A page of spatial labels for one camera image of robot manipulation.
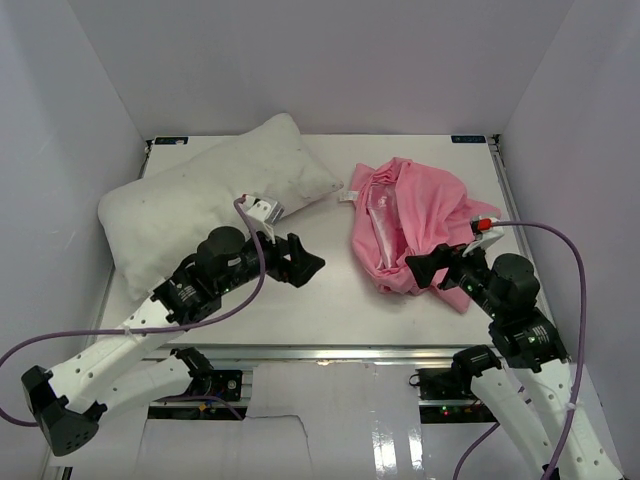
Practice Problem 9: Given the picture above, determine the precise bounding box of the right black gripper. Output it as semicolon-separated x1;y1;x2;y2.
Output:
405;237;504;319

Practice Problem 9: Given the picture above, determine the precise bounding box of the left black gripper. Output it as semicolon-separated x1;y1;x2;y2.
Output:
218;223;324;294

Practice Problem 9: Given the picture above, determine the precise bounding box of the pink floral pillowcase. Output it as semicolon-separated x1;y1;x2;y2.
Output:
346;157;501;314

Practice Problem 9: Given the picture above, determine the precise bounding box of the white pillow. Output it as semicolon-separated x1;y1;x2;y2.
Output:
98;113;344;301

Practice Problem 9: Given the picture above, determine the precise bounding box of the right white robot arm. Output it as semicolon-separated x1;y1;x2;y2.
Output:
406;244;623;479

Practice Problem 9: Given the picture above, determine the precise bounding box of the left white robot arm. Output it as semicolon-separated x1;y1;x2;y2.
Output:
21;226;325;457

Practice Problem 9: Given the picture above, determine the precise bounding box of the right blue table label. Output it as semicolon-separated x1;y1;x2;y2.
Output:
451;135;486;144

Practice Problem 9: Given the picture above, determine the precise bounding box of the blue table label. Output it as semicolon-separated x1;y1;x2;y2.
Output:
153;136;189;146
451;135;486;144

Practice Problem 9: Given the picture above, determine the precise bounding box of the left blue table label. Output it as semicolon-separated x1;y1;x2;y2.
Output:
153;136;189;146

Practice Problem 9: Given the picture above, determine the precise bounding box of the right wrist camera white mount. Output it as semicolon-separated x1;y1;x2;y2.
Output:
462;216;504;257

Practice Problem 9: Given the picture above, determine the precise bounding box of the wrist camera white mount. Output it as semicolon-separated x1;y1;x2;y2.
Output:
241;195;285;243
462;216;504;257

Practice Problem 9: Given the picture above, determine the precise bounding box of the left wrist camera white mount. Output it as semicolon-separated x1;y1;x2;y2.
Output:
241;195;285;243

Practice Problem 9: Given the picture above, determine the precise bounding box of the aluminium table front rail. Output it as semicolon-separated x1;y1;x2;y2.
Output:
144;344;501;365

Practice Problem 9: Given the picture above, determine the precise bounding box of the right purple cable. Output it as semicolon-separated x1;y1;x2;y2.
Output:
452;220;587;480

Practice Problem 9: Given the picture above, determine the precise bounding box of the purple cable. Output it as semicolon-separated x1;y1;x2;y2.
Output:
0;197;269;427
452;220;587;480

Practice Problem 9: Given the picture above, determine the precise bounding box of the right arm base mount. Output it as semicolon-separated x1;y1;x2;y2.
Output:
408;345;502;424

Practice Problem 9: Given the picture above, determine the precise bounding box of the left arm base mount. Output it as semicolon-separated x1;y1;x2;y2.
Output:
148;347;247;421

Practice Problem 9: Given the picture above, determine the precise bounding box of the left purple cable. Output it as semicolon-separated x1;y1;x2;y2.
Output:
0;197;269;427

